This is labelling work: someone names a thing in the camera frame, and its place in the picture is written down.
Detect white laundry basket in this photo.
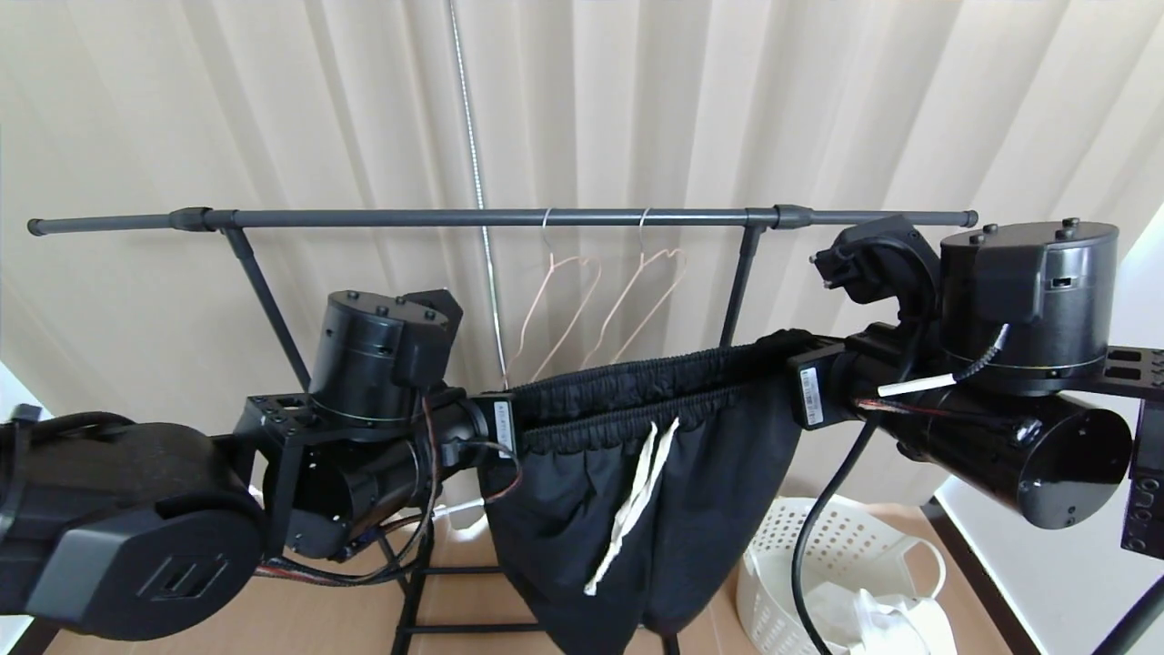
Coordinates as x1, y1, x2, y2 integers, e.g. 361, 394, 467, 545
736, 495, 949, 655

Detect black clothes rack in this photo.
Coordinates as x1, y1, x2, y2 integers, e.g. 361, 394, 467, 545
26, 204, 979, 655

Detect white garment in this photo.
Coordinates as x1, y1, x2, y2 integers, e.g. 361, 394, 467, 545
804, 581, 958, 655

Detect black shorts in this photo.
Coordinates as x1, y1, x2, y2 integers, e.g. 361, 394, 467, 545
478, 328, 820, 655

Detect beige curtain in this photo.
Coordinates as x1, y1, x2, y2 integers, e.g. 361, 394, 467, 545
0, 0, 1164, 512

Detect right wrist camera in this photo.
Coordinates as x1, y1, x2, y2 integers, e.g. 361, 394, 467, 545
809, 214, 943, 365

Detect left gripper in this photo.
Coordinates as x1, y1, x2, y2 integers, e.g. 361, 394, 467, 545
443, 392, 522, 470

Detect pink clothes hanger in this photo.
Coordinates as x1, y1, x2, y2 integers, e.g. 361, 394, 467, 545
504, 207, 604, 384
581, 207, 688, 370

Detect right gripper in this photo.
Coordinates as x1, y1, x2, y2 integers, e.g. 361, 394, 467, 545
787, 331, 911, 434

